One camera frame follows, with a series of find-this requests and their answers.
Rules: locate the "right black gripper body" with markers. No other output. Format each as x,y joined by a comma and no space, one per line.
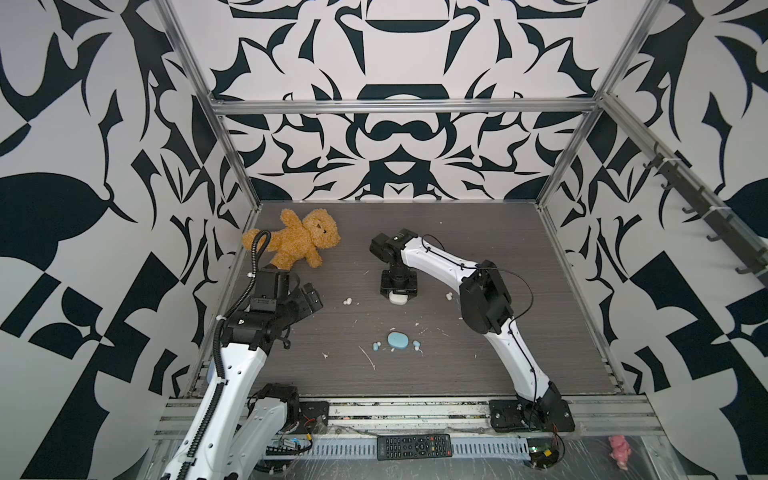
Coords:
399,282

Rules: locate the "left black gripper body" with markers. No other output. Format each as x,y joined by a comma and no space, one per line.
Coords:
295,305

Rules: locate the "white earbud charging case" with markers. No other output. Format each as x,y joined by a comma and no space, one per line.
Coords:
398,299

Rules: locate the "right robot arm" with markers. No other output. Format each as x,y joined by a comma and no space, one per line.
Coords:
486,309

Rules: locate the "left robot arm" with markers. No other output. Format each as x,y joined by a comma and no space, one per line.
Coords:
233,426

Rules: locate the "blue earbud charging case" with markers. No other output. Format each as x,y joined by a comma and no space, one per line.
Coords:
398,340

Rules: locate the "brown teddy bear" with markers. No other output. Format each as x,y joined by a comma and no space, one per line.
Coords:
302,239

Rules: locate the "circuit board left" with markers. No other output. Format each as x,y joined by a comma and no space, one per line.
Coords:
290,447

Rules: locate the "black remote control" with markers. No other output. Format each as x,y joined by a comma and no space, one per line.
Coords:
413,447

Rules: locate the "green circuit board right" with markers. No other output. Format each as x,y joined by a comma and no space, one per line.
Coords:
543,457

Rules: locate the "pink small toy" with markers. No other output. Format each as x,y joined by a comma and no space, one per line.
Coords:
620,451

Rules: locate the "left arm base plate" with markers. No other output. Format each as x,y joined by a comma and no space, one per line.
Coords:
306,417

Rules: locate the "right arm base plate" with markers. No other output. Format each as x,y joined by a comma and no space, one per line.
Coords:
507,416

